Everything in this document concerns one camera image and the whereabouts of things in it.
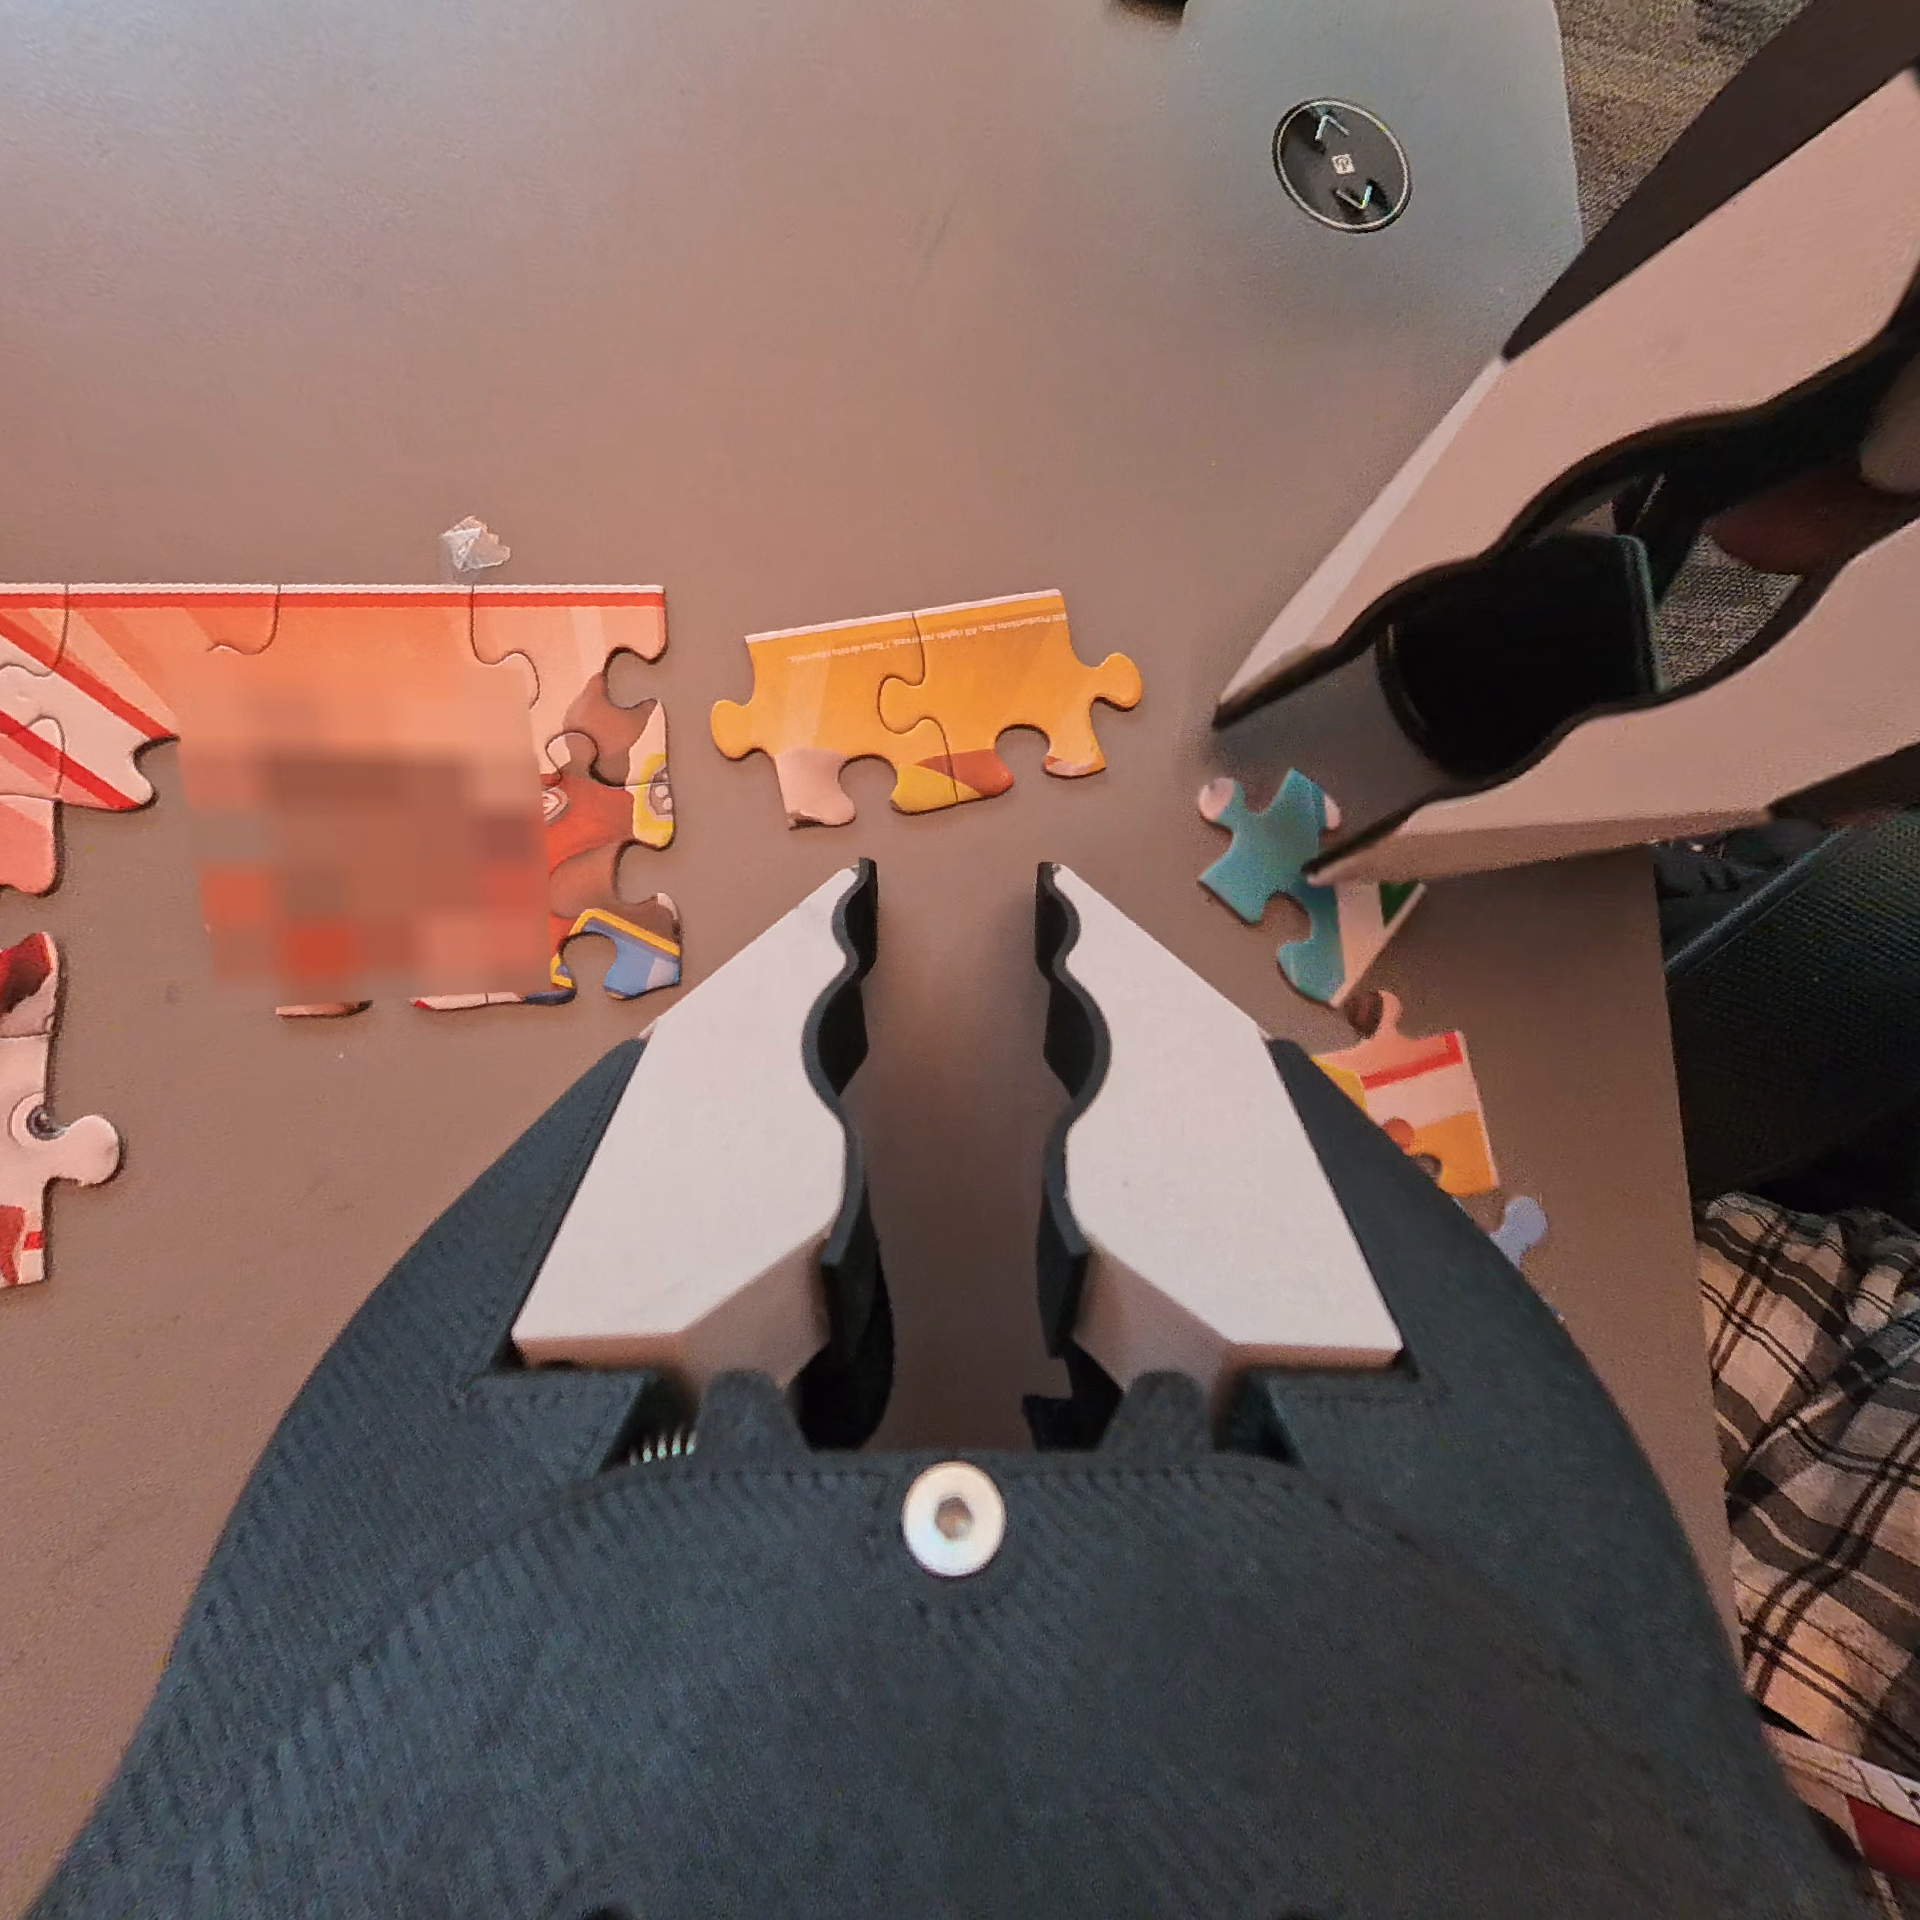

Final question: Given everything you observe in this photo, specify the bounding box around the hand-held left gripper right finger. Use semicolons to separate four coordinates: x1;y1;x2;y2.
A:
1024;862;1409;1452

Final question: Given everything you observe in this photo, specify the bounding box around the red fire dog puzzle section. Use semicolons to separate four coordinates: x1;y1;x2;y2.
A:
0;583;689;1296

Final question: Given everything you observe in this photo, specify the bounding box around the teal puzzle piece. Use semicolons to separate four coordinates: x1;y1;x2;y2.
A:
1197;768;1427;1009

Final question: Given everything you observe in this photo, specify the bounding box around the round black desk control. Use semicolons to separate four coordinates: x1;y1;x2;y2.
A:
1271;95;1412;232

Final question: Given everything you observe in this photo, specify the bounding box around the grey fabric seat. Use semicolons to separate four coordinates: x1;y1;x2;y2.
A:
1650;815;1920;1202

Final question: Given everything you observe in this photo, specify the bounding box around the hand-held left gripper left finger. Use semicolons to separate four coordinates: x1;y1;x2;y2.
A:
514;860;905;1452

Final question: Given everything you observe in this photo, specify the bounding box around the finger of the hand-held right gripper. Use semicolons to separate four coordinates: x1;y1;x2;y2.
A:
1308;517;1920;887
1216;105;1920;730

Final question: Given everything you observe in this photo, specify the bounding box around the red uniform puzzle piece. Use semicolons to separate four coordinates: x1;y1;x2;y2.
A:
552;896;689;1002

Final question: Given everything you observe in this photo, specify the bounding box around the grey desk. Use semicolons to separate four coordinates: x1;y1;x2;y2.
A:
0;0;1757;1801

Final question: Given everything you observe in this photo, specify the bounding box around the plaid clothing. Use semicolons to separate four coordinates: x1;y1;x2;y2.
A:
1696;1190;1920;1920

